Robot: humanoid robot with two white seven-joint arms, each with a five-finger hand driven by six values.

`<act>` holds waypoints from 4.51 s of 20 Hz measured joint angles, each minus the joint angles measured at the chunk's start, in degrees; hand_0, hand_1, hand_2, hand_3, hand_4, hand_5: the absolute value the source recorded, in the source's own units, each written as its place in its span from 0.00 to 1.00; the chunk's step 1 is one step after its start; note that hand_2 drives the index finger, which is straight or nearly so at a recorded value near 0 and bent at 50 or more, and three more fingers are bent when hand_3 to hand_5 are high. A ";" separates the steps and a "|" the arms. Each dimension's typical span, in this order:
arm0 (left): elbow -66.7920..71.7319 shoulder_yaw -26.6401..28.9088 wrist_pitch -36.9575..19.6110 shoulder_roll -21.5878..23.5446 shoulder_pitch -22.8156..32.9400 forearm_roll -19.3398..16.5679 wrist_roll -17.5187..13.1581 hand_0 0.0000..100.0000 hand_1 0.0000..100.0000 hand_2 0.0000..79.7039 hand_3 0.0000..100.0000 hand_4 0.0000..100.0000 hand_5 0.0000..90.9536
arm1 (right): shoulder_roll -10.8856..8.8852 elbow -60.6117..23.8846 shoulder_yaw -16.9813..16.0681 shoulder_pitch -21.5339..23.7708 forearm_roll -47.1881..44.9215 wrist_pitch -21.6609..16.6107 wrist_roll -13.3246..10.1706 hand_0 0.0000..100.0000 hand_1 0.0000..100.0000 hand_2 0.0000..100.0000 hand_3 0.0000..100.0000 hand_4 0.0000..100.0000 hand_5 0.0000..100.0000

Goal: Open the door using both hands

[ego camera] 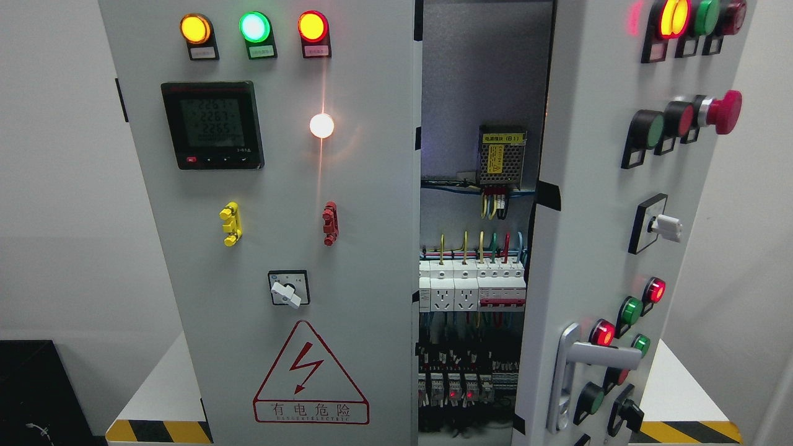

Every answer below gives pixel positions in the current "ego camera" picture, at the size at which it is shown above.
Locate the white socket modules row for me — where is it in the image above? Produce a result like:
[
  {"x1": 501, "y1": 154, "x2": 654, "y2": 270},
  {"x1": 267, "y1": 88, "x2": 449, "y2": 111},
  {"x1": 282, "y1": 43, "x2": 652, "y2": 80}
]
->
[{"x1": 419, "y1": 259, "x2": 479, "y2": 313}]

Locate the red mushroom emergency stop button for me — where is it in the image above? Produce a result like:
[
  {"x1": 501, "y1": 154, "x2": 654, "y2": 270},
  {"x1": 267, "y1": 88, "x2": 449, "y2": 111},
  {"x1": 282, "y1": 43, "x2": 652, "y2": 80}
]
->
[{"x1": 692, "y1": 90, "x2": 742, "y2": 134}]

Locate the grey electrical cabinet body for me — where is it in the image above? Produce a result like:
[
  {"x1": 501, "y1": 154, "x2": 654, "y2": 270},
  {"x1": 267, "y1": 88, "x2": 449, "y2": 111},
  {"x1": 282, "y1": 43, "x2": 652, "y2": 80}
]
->
[{"x1": 414, "y1": 1, "x2": 554, "y2": 445}]

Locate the red electric danger warning sticker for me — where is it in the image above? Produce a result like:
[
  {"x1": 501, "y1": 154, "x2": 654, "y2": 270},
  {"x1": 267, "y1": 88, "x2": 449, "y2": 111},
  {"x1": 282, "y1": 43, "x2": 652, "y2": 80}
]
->
[{"x1": 253, "y1": 321, "x2": 369, "y2": 424}]

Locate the green indicator lamp left door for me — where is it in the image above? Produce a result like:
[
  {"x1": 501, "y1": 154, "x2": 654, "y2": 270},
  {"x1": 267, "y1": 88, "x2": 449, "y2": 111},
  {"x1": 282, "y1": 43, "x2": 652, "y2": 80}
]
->
[{"x1": 239, "y1": 11, "x2": 278, "y2": 59}]

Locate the yellow indicator lamp left door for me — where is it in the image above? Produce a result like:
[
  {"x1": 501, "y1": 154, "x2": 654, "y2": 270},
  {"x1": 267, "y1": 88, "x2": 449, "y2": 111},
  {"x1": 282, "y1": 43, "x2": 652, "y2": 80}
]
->
[{"x1": 180, "y1": 12, "x2": 220, "y2": 60}]

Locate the perforated metal power supply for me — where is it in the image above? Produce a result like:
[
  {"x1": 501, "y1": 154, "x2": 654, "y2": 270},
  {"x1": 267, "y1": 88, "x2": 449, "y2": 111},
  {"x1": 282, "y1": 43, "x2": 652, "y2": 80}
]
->
[{"x1": 476, "y1": 125, "x2": 527, "y2": 187}]

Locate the white glowing indicator lamp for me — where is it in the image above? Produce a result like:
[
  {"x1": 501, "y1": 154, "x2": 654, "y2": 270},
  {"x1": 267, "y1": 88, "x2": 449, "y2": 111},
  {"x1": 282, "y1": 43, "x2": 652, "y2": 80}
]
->
[{"x1": 309, "y1": 113, "x2": 335, "y2": 139}]

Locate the white rotary selector switch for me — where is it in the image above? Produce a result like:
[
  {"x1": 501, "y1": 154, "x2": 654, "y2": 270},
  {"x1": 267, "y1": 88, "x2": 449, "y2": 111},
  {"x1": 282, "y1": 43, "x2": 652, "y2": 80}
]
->
[{"x1": 267, "y1": 270, "x2": 310, "y2": 308}]

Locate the relay terminal block row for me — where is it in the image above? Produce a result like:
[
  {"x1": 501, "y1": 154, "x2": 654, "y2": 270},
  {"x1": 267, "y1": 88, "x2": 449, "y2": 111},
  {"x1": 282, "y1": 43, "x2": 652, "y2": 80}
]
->
[{"x1": 414, "y1": 343, "x2": 519, "y2": 408}]

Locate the black digital power meter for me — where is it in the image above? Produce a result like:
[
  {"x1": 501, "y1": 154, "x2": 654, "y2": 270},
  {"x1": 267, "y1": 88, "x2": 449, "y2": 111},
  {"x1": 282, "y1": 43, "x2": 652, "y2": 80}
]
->
[{"x1": 161, "y1": 80, "x2": 264, "y2": 170}]

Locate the silver door handle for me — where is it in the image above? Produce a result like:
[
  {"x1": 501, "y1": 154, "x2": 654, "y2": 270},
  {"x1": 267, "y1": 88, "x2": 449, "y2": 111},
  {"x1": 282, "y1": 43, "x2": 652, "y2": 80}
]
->
[{"x1": 546, "y1": 323, "x2": 642, "y2": 434}]

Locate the red indicator lamp left door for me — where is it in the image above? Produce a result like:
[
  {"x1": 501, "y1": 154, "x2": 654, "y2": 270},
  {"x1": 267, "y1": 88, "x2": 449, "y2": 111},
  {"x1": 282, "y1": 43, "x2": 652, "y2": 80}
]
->
[{"x1": 297, "y1": 9, "x2": 331, "y2": 59}]

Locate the white selector switch right door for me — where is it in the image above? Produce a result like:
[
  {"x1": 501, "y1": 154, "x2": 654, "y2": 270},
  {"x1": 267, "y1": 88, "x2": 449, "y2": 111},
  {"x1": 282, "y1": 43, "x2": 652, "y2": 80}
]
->
[{"x1": 627, "y1": 194, "x2": 683, "y2": 255}]

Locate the grey cabinet door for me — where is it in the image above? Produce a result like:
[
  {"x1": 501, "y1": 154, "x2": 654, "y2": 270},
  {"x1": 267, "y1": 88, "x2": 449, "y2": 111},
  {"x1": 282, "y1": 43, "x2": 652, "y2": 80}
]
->
[
  {"x1": 100, "y1": 1, "x2": 420, "y2": 445},
  {"x1": 512, "y1": 1, "x2": 756, "y2": 445}
]

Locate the red white circuit breaker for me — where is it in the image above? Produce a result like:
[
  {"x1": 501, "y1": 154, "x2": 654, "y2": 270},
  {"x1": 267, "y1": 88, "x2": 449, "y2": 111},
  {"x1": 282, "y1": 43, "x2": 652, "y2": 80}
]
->
[{"x1": 476, "y1": 258, "x2": 527, "y2": 312}]

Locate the black box at left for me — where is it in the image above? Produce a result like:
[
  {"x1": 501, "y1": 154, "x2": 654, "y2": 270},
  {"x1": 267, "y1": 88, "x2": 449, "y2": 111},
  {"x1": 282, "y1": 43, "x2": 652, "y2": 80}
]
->
[{"x1": 1, "y1": 341, "x2": 96, "y2": 445}]

